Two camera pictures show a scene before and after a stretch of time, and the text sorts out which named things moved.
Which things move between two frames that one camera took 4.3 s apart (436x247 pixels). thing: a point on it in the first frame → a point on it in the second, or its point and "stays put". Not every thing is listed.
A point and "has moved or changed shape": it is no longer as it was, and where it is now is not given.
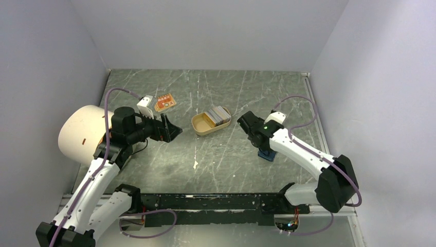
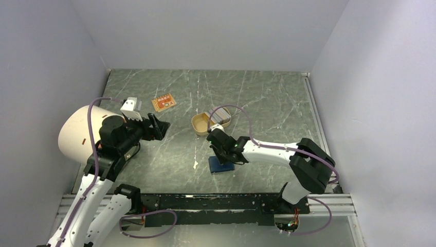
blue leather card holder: [268, 155] has moved or changed shape
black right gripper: [259, 118] → [222, 160]
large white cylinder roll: [80, 130] stays put
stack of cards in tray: [216, 116] stays put
